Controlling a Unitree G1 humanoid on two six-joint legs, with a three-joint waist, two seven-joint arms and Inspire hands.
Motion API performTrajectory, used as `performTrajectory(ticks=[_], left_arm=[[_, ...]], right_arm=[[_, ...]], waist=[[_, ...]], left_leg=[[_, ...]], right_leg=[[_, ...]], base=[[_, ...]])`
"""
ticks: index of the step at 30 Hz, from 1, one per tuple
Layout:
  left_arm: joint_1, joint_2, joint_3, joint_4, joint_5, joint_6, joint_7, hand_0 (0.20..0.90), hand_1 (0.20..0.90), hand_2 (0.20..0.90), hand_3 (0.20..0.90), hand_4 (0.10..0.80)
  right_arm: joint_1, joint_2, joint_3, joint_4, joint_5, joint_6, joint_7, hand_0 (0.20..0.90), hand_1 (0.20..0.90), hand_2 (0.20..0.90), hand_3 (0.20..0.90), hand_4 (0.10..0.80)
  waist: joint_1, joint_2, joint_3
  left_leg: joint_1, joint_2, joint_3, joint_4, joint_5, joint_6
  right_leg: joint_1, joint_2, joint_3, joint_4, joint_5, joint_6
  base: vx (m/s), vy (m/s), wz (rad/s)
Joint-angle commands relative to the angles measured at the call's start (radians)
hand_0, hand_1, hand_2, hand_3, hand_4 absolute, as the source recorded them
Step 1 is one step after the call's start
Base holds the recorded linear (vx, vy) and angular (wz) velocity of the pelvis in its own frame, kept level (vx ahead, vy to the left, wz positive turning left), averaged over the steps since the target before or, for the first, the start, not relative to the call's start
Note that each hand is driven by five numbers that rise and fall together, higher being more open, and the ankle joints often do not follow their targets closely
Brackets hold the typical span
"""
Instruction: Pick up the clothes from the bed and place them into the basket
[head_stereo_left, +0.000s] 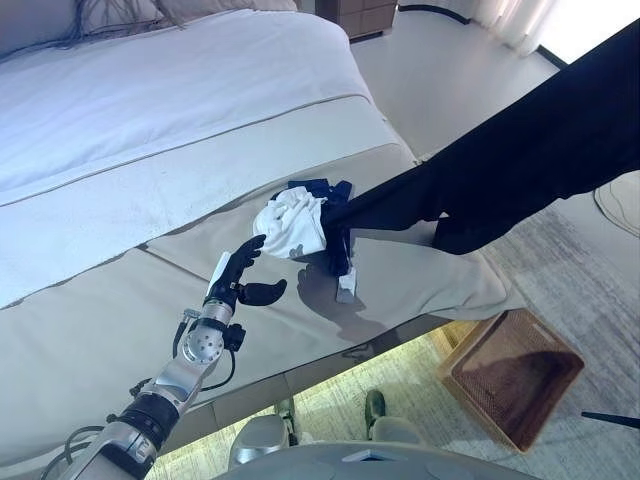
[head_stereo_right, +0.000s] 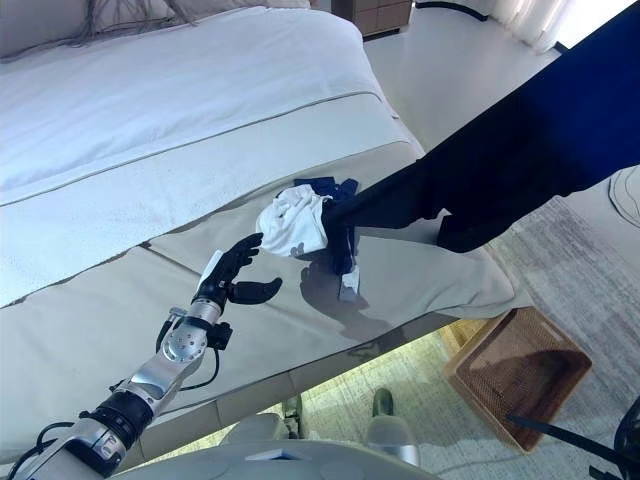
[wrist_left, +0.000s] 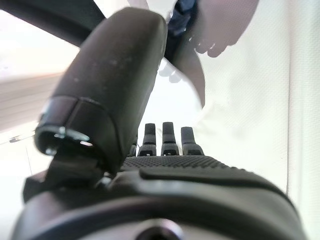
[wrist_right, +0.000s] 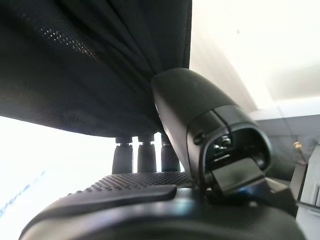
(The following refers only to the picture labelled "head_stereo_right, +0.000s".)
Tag dark right robot foot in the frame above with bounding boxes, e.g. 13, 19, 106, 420
372, 387, 397, 420

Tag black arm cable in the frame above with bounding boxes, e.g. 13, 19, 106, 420
107, 344, 222, 396
507, 412, 621, 451

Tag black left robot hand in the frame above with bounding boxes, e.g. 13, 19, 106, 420
197, 232, 284, 306

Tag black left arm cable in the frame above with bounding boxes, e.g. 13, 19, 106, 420
107, 344, 222, 396

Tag light bed pillow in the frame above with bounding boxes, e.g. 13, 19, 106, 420
0, 0, 314, 64

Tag brown wooden nightstand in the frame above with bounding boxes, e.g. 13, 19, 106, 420
332, 0, 414, 39

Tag cream duvet with grey piping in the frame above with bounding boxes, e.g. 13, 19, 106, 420
0, 92, 426, 309

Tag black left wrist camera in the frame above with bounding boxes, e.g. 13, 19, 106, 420
213, 322, 235, 350

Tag bed with beige cover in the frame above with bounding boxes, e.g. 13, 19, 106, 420
0, 144, 516, 469

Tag navy blue shorts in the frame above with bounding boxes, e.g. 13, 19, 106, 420
292, 175, 362, 304

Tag silver robot torso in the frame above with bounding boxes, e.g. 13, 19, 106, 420
199, 434, 441, 480

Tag brown wicker basket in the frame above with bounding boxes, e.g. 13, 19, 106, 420
443, 307, 594, 454

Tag black trousers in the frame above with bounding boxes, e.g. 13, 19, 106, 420
319, 12, 640, 256

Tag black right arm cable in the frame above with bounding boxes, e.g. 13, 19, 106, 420
507, 412, 621, 451

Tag white bed sheet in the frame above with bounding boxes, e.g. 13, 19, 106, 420
0, 0, 386, 207

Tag silver left robot leg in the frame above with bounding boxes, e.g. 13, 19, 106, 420
222, 394, 307, 444

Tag white t-shirt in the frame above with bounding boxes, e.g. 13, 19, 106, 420
255, 184, 331, 259

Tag black floor cable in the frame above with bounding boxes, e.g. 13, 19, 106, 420
607, 167, 640, 222

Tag grey woven rug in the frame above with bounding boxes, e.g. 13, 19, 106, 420
294, 192, 640, 480

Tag beige upholstered bed frame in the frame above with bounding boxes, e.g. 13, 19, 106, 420
112, 319, 451, 474

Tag white sheer curtain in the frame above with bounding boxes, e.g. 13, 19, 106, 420
492, 0, 564, 55

